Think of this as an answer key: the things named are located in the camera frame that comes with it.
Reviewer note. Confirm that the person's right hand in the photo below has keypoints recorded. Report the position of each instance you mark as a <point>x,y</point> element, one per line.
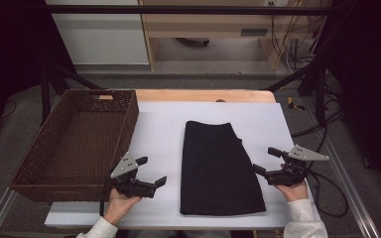
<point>294,192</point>

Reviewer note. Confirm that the brown wicker basket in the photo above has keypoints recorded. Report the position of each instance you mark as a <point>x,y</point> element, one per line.
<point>76,148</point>

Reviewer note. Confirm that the black horizontal bar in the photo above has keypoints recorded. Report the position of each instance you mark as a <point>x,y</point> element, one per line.
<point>178,10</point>

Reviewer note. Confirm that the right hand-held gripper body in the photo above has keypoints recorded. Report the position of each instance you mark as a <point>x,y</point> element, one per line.
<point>287,178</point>

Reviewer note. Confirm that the white cabinet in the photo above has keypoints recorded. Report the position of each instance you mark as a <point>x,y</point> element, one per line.
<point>102,36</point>

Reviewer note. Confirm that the black curtain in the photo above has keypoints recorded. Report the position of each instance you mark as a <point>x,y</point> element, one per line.
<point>10,49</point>
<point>370,82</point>

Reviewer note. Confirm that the black metal stand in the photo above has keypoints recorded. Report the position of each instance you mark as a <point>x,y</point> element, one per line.
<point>319,95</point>
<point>45,95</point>

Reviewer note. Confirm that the light wooden desk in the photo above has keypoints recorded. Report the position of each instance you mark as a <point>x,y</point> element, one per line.
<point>208,23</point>

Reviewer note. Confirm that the black cloth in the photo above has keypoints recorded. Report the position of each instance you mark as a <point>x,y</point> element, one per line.
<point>216,168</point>

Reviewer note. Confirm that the person's left hand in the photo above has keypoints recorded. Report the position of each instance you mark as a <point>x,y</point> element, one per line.
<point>117,206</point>

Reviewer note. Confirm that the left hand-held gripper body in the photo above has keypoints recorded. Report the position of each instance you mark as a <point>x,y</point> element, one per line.
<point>130,186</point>

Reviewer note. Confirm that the yellow and black tape scrap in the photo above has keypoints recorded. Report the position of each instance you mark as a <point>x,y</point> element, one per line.
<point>292,104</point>

